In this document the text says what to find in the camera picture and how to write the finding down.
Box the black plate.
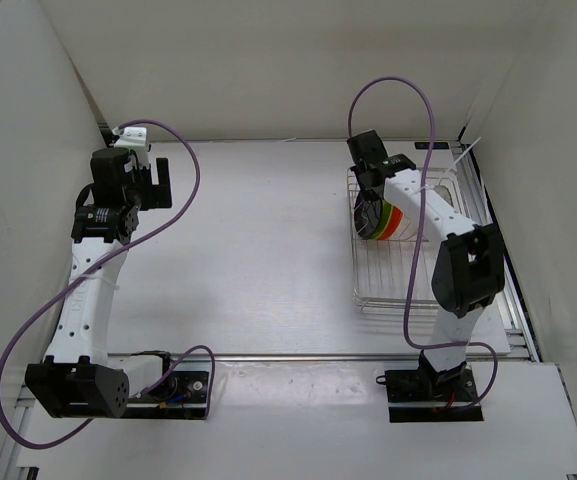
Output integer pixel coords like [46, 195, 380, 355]
[353, 194, 383, 240]

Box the green plate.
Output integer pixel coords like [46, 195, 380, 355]
[370, 201, 393, 240]

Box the orange plate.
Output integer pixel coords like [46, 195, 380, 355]
[382, 206, 404, 240]

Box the clear textured glass plate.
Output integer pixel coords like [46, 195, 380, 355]
[434, 185, 455, 208]

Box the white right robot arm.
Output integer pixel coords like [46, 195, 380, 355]
[347, 130, 505, 400]

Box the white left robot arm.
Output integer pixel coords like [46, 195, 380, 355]
[25, 144, 178, 418]

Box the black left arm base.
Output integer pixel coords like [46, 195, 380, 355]
[111, 350, 216, 421]

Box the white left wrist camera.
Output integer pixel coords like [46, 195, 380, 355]
[112, 126, 150, 153]

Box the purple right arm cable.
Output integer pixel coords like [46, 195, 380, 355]
[347, 76, 500, 411]

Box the silver wire dish rack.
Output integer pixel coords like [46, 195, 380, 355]
[346, 166, 492, 316]

